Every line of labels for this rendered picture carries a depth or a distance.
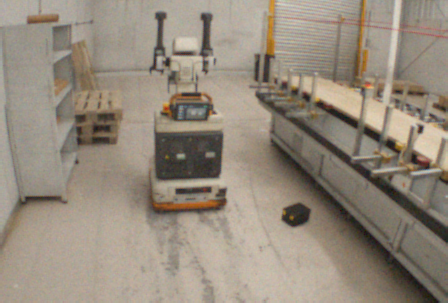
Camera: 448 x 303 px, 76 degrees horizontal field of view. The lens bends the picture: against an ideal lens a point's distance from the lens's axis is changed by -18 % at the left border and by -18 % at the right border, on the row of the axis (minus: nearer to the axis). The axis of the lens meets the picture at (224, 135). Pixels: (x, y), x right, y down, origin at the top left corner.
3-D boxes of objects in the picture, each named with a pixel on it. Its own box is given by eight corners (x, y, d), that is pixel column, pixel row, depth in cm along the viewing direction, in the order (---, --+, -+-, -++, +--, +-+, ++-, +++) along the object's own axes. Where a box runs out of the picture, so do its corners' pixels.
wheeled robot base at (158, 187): (227, 208, 286) (229, 182, 278) (152, 212, 270) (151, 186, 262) (211, 174, 347) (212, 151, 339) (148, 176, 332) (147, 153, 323)
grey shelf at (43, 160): (22, 203, 262) (-2, 26, 211) (43, 163, 344) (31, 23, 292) (66, 203, 274) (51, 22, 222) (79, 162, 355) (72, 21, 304)
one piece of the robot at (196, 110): (212, 125, 268) (217, 103, 253) (167, 126, 260) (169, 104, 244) (210, 116, 276) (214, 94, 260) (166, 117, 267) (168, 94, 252)
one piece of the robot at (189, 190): (218, 193, 279) (219, 184, 276) (168, 196, 268) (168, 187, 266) (218, 192, 281) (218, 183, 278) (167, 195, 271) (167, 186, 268)
